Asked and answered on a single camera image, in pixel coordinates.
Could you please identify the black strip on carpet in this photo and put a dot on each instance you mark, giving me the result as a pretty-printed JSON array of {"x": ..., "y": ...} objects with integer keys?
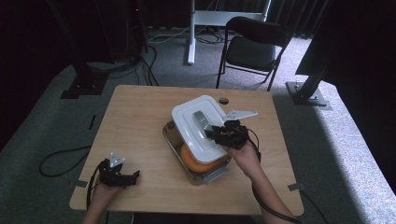
[{"x": 92, "y": 122}]

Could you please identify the white container lid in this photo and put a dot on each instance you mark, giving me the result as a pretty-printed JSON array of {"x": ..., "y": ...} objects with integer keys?
[{"x": 193, "y": 143}]

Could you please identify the dark pleated curtain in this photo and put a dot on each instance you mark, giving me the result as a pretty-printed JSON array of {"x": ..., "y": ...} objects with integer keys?
[{"x": 299, "y": 15}]

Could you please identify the orange plush pumpkin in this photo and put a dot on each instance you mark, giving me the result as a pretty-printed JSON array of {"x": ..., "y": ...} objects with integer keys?
[{"x": 193, "y": 163}]

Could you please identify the dark equipment tower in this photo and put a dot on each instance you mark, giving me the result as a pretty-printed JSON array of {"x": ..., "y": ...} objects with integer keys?
[{"x": 137, "y": 28}]

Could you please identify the black folding chair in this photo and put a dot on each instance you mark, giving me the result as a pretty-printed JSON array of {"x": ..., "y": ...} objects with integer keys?
[{"x": 252, "y": 53}]

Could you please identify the white desk frame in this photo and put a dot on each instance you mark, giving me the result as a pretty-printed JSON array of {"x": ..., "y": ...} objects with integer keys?
[{"x": 191, "y": 37}]

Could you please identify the black stand with metal base plate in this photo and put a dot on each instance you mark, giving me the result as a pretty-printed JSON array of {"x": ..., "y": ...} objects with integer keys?
[{"x": 306, "y": 93}]

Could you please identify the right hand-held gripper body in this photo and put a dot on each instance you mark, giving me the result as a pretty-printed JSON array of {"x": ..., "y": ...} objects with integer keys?
[{"x": 233, "y": 135}]

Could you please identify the brown transparent storage container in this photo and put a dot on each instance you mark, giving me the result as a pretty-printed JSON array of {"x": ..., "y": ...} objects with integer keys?
[{"x": 172, "y": 138}]

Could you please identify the grey tape piece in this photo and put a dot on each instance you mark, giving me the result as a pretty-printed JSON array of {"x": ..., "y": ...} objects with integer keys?
[
  {"x": 81, "y": 183},
  {"x": 296, "y": 187}
]

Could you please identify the person's left hand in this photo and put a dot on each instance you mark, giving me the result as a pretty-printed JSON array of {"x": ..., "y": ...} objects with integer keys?
[{"x": 104, "y": 194}]

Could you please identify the black stand with flat base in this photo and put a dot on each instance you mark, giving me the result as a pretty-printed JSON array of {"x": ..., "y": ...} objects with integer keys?
[{"x": 84, "y": 87}]

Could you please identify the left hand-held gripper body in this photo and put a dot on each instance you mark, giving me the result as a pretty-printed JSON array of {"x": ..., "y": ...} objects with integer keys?
[{"x": 110, "y": 175}]

